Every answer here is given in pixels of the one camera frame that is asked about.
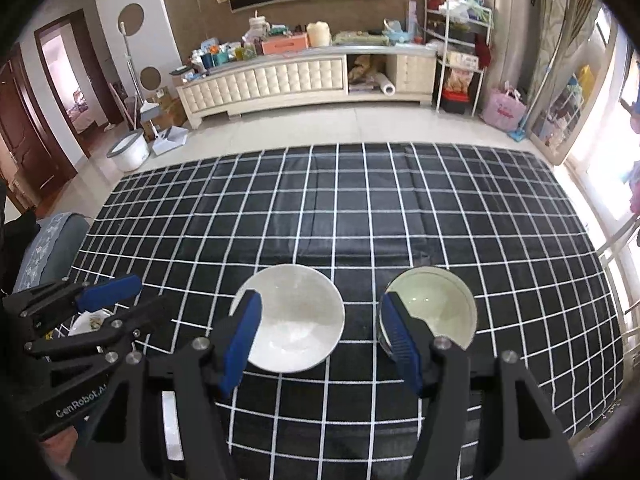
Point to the white tumbler with straw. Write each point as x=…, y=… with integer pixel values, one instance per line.
x=259, y=27

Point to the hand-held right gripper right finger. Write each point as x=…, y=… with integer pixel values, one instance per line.
x=405, y=342

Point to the dark patterned bowl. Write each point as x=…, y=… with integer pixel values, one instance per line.
x=440, y=310

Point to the white paper roll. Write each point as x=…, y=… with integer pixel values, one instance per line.
x=386, y=85

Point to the white mop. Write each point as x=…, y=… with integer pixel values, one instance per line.
x=131, y=70

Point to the brown wooden door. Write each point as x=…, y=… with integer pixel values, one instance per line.
x=25, y=120

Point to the small cat print plate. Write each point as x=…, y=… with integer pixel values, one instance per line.
x=90, y=321

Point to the dark cloth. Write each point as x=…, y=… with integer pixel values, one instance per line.
x=17, y=240

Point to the oval standing mirror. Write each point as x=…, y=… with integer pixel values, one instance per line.
x=570, y=90

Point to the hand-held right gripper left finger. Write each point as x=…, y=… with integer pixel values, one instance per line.
x=242, y=342

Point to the black checked tablecloth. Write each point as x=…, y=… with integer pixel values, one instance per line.
x=325, y=210

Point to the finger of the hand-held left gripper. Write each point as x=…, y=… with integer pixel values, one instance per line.
x=107, y=287
x=130, y=322

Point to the white bowl with pink print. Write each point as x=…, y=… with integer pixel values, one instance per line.
x=300, y=320

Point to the cream television cabinet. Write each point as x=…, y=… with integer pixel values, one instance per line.
x=260, y=85

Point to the tall standing air conditioner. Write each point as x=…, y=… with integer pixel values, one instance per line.
x=515, y=25

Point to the cream jar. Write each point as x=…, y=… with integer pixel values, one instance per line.
x=318, y=35

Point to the white dustpan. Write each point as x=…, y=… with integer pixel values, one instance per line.
x=167, y=142

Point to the pink tissue box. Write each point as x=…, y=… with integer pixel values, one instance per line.
x=285, y=44

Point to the white mop bucket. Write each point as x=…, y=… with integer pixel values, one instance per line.
x=129, y=152

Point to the pink bag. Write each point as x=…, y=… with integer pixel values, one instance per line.
x=502, y=110

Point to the white metal rack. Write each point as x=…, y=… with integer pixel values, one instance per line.
x=457, y=45

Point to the patterned curtain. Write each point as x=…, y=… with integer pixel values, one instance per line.
x=552, y=20

